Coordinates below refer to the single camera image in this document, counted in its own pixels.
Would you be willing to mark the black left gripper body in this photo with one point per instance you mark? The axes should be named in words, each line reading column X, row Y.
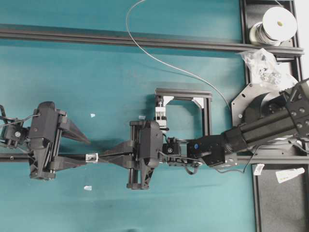
column 44, row 139

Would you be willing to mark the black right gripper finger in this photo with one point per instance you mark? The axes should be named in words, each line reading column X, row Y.
column 120, row 149
column 123, row 162

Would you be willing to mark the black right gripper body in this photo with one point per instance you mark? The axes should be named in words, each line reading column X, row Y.
column 148, row 139

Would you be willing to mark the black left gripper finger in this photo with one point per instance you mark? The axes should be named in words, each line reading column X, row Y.
column 71, row 131
column 62, row 163

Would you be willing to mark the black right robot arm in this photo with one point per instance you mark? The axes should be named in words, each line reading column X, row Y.
column 287, row 114

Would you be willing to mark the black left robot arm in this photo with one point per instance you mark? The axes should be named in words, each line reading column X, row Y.
column 15, row 132

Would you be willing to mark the white label tag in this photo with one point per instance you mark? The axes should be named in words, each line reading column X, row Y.
column 258, row 169

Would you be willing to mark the plastic bag of screws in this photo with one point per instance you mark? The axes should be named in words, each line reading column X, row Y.
column 266, row 71

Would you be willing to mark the white glue tube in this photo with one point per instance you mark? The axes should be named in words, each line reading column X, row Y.
column 285, row 175

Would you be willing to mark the white clamp block on frame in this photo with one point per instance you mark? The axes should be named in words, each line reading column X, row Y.
column 160, row 116

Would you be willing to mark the white metal fitting on rail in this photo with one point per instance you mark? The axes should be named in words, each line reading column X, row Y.
column 91, row 158

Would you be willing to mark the black square frame fixture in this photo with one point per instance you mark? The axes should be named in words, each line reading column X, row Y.
column 201, row 98

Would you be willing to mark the lower black aluminium rail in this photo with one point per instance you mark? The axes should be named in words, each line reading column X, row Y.
column 265, row 159

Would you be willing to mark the black aluminium rail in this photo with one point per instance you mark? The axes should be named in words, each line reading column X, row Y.
column 109, row 37
column 265, row 159

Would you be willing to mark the upper black aluminium rail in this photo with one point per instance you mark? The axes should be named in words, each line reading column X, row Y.
column 109, row 37

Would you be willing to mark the black base frame right side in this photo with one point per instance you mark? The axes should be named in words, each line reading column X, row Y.
column 279, row 207

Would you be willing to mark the white wire spool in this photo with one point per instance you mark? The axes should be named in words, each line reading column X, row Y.
column 278, row 25

